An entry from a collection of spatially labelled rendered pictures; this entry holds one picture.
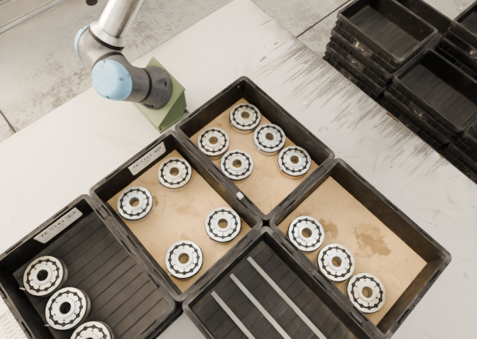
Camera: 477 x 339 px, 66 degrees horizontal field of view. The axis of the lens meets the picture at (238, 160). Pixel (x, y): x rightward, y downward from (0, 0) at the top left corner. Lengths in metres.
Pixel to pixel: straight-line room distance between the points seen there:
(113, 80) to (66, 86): 1.39
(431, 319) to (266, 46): 1.15
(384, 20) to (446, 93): 0.49
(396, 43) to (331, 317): 1.44
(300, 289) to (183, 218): 0.39
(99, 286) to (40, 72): 1.81
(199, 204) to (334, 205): 0.41
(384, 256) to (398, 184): 0.34
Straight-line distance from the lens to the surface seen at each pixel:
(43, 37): 2.86
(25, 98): 2.59
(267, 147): 1.16
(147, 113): 1.37
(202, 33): 1.66
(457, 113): 2.12
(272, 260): 1.08
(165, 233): 1.10
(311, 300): 1.08
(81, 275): 1.13
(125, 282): 1.10
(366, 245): 1.15
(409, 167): 1.45
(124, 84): 1.16
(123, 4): 1.19
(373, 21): 2.16
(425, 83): 2.15
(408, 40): 2.14
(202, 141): 1.16
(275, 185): 1.14
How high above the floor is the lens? 1.88
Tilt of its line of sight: 65 degrees down
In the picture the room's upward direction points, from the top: 4 degrees clockwise
